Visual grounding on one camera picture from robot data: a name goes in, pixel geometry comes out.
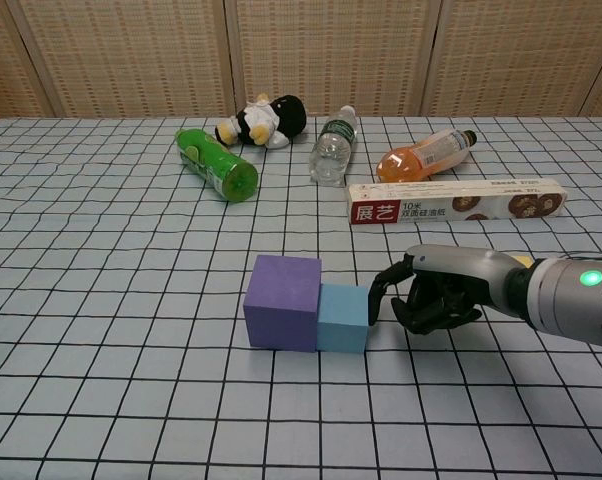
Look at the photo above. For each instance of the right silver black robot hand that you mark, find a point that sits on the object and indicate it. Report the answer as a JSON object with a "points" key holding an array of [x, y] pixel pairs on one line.
{"points": [[456, 262]]}

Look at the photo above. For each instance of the small yellow foam cube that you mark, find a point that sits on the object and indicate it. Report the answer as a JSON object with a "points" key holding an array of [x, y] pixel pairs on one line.
{"points": [[523, 261]]}

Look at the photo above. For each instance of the light blue foam cube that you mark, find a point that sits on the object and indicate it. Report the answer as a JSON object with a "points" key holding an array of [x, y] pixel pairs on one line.
{"points": [[341, 320]]}

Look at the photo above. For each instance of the large purple foam cube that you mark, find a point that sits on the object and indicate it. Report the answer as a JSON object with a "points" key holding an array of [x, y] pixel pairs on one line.
{"points": [[281, 305]]}

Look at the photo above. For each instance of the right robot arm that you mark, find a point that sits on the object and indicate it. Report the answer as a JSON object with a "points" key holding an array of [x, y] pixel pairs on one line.
{"points": [[566, 300]]}

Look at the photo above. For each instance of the white red baking paper box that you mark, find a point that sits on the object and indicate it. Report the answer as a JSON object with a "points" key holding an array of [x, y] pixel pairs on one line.
{"points": [[456, 202]]}

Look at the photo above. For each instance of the orange drink bottle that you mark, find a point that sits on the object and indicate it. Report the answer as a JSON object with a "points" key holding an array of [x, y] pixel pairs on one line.
{"points": [[411, 160]]}

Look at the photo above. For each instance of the clear water bottle green label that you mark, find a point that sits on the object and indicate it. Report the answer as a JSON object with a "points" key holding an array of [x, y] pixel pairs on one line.
{"points": [[331, 150]]}

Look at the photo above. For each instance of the black white plush penguin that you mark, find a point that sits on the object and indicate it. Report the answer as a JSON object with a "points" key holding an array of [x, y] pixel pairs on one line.
{"points": [[266, 120]]}

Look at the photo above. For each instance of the green plastic bottle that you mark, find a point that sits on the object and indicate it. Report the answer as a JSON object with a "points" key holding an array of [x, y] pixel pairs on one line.
{"points": [[216, 162]]}

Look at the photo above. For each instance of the blue checkered tablecloth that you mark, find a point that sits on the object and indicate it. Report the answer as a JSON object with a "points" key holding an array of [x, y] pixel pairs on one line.
{"points": [[131, 300]]}

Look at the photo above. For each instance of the bamboo folding screen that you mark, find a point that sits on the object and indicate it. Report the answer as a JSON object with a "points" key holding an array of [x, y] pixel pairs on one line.
{"points": [[131, 50]]}

